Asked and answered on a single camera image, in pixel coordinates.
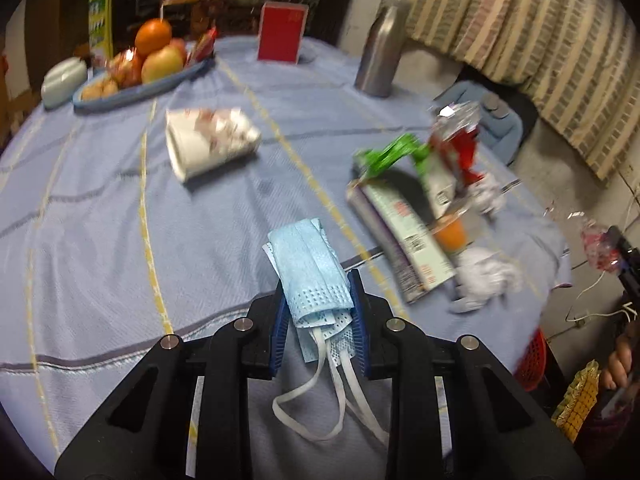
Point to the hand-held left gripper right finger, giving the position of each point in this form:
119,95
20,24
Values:
357,330

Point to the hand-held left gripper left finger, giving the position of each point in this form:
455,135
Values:
280,350

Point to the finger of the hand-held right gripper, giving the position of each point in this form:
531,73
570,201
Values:
627,252

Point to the pink plastic wrapper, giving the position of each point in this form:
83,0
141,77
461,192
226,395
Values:
597,245

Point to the blue face mask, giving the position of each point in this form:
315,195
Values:
310,270

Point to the yellow grid snack packet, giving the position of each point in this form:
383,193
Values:
580,402

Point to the red plastic basket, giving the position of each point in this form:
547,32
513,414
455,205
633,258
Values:
532,360

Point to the green wrapper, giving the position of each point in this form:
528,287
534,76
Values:
392,155

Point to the person's right forearm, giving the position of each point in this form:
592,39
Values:
617,417

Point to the person's right hand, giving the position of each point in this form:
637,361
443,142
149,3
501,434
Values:
620,360

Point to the purple white drink carton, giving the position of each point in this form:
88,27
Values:
405,240

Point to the clear cup with orange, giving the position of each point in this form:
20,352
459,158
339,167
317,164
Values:
452,235

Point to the blue cushioned office chair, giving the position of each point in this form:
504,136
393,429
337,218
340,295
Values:
500,120

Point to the red clear plastic wrapper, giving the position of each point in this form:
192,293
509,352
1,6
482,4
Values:
462,142

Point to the crushed white paper cup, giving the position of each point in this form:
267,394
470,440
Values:
200,145

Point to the beige checked curtain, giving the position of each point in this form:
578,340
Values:
525,25

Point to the silver metal bottle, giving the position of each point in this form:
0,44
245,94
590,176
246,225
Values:
381,50

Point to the blue oval fruit plate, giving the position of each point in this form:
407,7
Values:
132,96

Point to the red box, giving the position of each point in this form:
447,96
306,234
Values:
281,32

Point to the yellow red apple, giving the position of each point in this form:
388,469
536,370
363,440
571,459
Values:
162,65

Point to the red snack packet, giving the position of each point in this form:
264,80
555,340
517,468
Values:
202,46

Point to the orange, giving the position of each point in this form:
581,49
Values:
154,37

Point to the pale green case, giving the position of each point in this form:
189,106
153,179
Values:
62,80

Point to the yellow green box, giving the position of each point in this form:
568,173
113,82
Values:
101,15

